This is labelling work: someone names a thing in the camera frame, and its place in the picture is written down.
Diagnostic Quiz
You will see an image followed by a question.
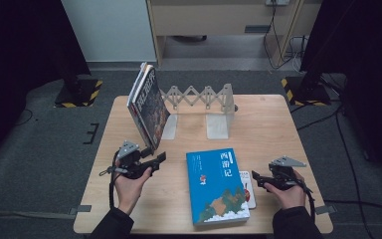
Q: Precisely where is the blue book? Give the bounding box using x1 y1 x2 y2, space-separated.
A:
185 147 251 227

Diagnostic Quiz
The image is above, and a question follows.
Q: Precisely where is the grey metal expandable book rack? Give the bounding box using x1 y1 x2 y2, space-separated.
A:
159 83 238 140

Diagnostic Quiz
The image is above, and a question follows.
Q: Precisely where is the right hand-held gripper cable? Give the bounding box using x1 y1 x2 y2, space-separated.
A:
291 175 316 222

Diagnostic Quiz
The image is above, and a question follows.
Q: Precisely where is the person's right hand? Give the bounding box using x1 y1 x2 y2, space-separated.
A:
263 170 307 211

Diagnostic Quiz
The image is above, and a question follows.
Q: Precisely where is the white caterpillar picture book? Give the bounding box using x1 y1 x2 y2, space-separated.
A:
238 170 257 210

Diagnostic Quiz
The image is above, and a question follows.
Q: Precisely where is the dark cover magazine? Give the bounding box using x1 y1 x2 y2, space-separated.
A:
130 64 172 152

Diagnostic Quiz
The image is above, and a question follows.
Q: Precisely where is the thin black floor cable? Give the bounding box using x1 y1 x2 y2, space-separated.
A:
13 109 34 127

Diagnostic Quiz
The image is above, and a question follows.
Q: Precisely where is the person's left hand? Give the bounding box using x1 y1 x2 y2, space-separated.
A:
114 166 153 215

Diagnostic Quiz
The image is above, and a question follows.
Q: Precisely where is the left hand-held gripper cable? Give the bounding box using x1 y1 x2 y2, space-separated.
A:
108 150 121 210

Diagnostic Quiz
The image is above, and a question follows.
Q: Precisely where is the bundle of cables under desk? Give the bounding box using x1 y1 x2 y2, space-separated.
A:
263 3 310 73

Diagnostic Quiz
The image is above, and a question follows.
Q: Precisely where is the white cabinet panel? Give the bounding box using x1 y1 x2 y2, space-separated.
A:
61 0 157 63

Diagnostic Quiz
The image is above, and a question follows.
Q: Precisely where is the black yellow striped stand base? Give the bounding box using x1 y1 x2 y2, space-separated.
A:
53 78 103 109
281 75 331 108

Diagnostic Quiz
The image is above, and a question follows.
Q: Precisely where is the black curtain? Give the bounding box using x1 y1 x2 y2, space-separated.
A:
0 0 93 170
299 0 382 182

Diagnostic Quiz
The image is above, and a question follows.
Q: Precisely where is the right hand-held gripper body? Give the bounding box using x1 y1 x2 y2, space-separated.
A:
269 155 307 191

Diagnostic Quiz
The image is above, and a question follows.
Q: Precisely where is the grey tape piece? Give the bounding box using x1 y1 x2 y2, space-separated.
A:
69 204 93 216
313 204 337 216

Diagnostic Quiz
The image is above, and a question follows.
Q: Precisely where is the hand-held gripper cable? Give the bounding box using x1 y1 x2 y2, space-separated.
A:
291 175 316 222
108 150 121 210

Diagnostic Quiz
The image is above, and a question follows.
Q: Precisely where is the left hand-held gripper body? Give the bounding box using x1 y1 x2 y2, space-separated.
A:
98 139 154 180

